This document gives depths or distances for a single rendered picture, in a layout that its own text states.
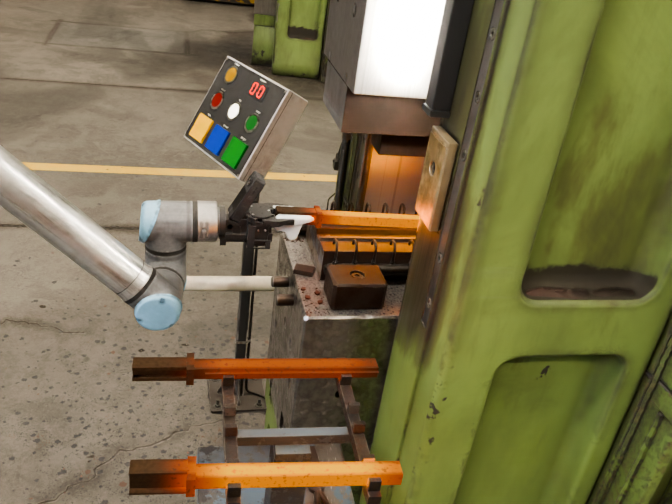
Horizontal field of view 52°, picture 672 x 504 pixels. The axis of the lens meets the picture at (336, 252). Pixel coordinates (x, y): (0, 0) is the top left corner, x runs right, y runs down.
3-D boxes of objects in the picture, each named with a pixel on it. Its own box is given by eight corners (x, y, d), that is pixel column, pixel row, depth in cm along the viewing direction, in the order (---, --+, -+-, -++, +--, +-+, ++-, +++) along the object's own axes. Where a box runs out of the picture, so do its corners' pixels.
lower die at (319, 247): (320, 280, 157) (324, 247, 153) (305, 237, 174) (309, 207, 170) (489, 280, 167) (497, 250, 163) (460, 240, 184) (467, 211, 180)
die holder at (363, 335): (284, 470, 165) (304, 317, 144) (265, 368, 197) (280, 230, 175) (498, 456, 179) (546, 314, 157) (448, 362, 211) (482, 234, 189)
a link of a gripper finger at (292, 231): (311, 236, 159) (271, 235, 157) (314, 213, 156) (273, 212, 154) (313, 243, 156) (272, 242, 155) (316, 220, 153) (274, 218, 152)
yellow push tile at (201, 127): (199, 142, 203) (212, 120, 202) (188, 134, 208) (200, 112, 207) (204, 145, 204) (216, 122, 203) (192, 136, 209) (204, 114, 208)
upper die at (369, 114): (340, 132, 140) (347, 86, 135) (322, 101, 157) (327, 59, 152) (528, 142, 150) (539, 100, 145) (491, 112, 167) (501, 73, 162)
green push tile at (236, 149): (233, 168, 190) (246, 145, 189) (220, 158, 195) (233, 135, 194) (237, 170, 191) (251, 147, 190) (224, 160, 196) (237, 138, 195)
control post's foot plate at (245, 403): (208, 415, 243) (209, 395, 239) (206, 374, 262) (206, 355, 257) (269, 412, 248) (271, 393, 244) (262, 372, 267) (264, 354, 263)
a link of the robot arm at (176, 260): (141, 305, 152) (140, 257, 146) (147, 277, 162) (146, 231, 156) (185, 306, 154) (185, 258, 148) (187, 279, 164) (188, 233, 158)
